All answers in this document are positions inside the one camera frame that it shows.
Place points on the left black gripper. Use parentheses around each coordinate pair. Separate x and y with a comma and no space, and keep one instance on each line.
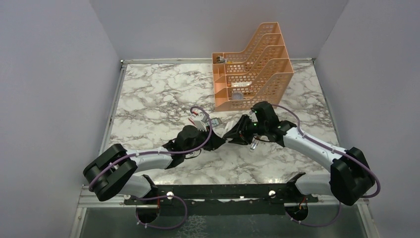
(214,142)

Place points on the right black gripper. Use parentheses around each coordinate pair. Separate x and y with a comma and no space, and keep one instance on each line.
(238,133)

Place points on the pink stapler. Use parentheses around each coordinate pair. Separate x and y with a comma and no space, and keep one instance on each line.
(254,144)

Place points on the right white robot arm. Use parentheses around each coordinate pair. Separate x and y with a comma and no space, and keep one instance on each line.
(350,177)

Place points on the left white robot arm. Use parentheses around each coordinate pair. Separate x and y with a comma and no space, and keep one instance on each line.
(112,172)

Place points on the clear tape roll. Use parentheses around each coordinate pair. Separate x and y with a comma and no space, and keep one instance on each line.
(237,96)

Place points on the clear packet in organizer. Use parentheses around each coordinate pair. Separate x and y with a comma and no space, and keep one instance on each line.
(240,84)

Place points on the orange plastic file organizer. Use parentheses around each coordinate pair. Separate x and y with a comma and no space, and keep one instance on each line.
(264,62)

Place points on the binder clips in organizer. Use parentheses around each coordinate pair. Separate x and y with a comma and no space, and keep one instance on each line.
(220,59)

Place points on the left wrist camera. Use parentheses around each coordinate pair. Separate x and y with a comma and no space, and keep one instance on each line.
(200,121)

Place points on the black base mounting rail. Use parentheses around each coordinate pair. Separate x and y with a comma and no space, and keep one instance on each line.
(223,199)

